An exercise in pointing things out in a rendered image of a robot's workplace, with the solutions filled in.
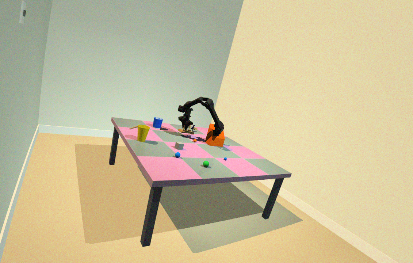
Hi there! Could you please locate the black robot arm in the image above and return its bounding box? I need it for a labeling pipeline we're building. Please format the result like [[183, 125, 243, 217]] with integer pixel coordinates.
[[178, 97, 224, 136]]

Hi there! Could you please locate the yellow cup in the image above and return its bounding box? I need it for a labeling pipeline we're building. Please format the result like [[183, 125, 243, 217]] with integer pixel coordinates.
[[137, 125, 150, 142]]

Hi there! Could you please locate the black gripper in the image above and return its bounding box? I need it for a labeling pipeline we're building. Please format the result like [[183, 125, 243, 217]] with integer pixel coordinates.
[[181, 114, 193, 130]]

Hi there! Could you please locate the blue open cylinder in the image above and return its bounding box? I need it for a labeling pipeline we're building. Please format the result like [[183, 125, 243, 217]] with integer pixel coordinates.
[[153, 117, 163, 129]]

